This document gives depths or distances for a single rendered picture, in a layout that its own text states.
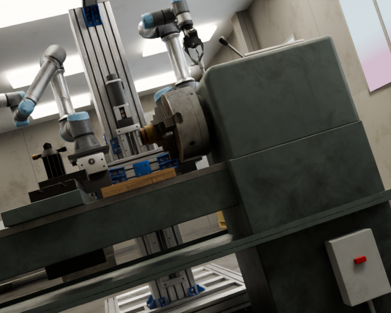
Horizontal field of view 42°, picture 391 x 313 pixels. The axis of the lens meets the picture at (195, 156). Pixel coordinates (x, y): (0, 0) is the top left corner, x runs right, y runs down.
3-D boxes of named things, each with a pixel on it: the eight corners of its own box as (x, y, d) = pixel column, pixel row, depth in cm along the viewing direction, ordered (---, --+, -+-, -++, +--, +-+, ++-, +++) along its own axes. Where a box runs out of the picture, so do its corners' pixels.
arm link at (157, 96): (158, 117, 294) (151, 94, 295) (180, 110, 296) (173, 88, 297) (159, 112, 282) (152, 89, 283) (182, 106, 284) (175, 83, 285)
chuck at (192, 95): (200, 153, 243) (182, 88, 240) (216, 156, 212) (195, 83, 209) (193, 154, 242) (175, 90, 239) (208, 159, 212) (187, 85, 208)
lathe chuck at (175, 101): (193, 154, 242) (175, 90, 239) (208, 159, 212) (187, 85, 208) (175, 159, 241) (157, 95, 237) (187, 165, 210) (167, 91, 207)
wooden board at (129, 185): (168, 182, 239) (166, 174, 239) (176, 176, 203) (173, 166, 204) (106, 200, 234) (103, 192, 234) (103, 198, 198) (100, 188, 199)
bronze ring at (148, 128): (156, 123, 228) (136, 129, 226) (157, 119, 219) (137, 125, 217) (162, 143, 227) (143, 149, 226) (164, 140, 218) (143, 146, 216)
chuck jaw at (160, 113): (176, 125, 228) (169, 107, 235) (175, 117, 224) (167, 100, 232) (152, 132, 226) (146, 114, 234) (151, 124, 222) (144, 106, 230)
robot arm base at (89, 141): (75, 158, 284) (70, 141, 284) (102, 150, 287) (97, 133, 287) (74, 154, 269) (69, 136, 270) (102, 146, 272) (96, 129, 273)
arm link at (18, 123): (18, 123, 268) (12, 104, 268) (13, 129, 277) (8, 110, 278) (33, 120, 272) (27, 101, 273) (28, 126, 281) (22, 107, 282)
